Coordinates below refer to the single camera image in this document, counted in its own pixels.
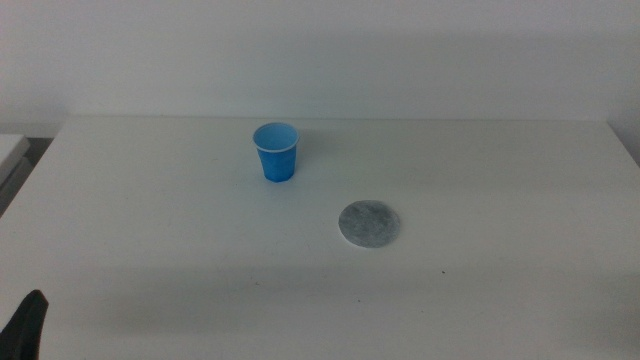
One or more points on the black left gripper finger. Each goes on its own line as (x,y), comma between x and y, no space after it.
(24,330)

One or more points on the blue plastic cup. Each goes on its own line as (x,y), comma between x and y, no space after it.
(278,160)

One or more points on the grey round cup mat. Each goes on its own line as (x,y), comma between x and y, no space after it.
(369,224)

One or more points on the white side furniture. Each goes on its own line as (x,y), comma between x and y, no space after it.
(10,155)

